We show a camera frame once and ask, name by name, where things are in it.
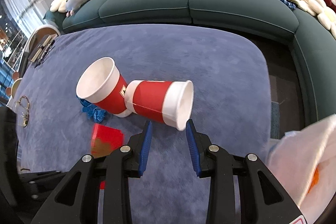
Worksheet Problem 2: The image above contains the dark notebook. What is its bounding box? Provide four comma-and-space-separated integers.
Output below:
29, 34, 58, 68

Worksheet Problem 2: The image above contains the red paper packet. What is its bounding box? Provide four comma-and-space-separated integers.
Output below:
91, 123, 124, 159

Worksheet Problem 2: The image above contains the round side chair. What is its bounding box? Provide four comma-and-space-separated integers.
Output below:
18, 24, 60, 77

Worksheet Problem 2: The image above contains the orange plastic bag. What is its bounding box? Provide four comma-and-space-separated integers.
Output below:
308, 166, 319, 193

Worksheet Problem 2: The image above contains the red paper cup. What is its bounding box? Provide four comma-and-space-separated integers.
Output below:
76, 57, 131, 118
125, 80, 194, 131

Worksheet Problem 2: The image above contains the white lined trash bin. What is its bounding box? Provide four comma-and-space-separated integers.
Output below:
266, 114, 335, 223

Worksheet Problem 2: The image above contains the teal sectional sofa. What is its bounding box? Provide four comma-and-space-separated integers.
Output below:
45, 0, 335, 124

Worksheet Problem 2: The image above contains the blue wrapper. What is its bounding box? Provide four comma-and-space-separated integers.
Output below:
78, 97, 106, 123

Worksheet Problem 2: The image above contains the blue beaded item on sofa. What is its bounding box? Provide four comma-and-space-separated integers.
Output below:
279, 0, 297, 11

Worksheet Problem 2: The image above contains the white flower cushion right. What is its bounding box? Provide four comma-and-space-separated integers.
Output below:
288, 0, 335, 38

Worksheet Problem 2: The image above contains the glass ashtray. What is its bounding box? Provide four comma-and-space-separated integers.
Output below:
15, 96, 30, 127

